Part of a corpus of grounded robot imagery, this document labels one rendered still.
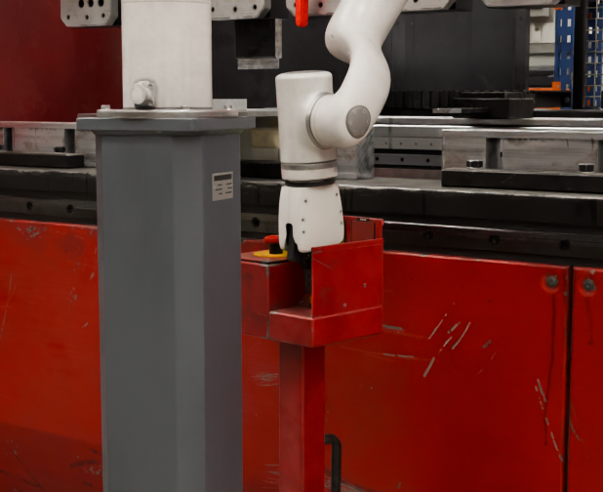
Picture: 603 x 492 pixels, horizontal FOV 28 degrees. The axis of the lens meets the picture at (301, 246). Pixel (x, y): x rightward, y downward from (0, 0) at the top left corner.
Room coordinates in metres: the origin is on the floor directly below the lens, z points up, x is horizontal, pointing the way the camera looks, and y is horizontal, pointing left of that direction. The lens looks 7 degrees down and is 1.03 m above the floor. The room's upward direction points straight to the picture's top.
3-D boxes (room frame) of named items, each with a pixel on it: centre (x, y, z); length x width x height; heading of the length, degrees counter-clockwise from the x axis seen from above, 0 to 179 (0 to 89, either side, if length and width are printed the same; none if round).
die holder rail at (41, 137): (2.73, 0.53, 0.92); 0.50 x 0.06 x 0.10; 54
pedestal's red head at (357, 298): (1.89, 0.00, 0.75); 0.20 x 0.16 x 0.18; 46
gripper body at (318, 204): (1.83, -0.02, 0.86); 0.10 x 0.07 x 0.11; 136
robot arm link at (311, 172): (1.83, -0.01, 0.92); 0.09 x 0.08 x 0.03; 136
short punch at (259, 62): (2.41, 0.08, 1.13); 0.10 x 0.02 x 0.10; 54
